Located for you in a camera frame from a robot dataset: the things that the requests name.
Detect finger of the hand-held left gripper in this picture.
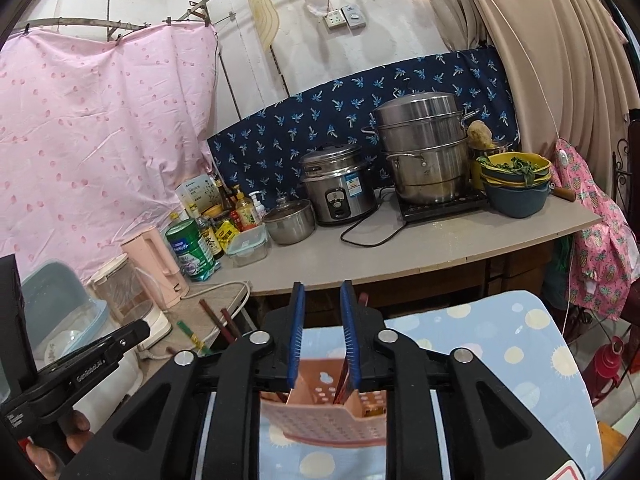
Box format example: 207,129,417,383
97,319,152,361

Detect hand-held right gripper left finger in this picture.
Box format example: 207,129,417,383
60,281,307,480

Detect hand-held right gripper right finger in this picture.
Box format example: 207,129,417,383
340,280,576,480

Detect pink perforated plastic basket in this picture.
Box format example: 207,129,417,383
260,357,388,451

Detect person's left hand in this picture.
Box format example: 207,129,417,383
22,407,95,480

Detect pink electric kettle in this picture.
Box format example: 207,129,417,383
121,226,190,310

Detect dark red chopstick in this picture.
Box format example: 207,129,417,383
220,308,242,345
198,300,226,356

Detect clear box with blue lid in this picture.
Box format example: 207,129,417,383
20,259,111,376

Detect clear food container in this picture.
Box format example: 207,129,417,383
227,224,269,267

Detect green tin can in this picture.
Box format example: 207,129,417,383
165,217,217,281

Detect small steel pot glass lid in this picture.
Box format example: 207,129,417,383
262,197,317,246

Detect yellow packet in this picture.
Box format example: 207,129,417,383
215,220,241,253

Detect orange label bottle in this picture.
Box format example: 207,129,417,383
234,192,261,231

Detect steel rice cooker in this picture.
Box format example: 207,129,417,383
299,144,378,226

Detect blue planet print tablecloth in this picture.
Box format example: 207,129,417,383
195,290,606,480

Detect black induction cooker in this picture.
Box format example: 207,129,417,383
397,190,491,223

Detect white green carton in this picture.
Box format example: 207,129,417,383
175,172,221,211

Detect dark sauce bottle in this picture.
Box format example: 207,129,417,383
215,179,236,211

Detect stacked steel steamer pot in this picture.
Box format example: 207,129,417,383
362,91,481,206

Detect pink spotted curtain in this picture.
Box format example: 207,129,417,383
0,22,221,281

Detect navy floral cloth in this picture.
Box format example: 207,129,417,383
207,45,521,201

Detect blue bowl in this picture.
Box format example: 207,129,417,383
482,180,553,218

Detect yellow bowl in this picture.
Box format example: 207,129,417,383
480,152,553,186

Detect green leafy vegetables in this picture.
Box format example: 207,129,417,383
477,156,543,181

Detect brown loofah sponge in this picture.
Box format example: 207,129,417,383
467,121,496,150

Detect red thermos flask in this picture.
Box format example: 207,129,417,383
582,337,621,406

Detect pink pineapple print cloth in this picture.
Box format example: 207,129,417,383
552,140,640,321

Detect wooden stool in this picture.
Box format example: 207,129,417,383
597,420,628,466

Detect yellow hanging cutting board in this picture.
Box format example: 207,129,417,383
248,0,281,53

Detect beige curtain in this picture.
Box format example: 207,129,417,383
410,0,640,161

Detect white power cable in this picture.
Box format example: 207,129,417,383
137,280,252,361

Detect black power cable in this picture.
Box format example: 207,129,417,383
341,187,401,248

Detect white cord with switch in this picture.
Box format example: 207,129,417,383
470,0,571,167

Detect metal curtain rail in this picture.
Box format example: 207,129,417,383
22,2,216,43

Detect black ornate metal frame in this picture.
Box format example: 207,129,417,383
612,120,640,201

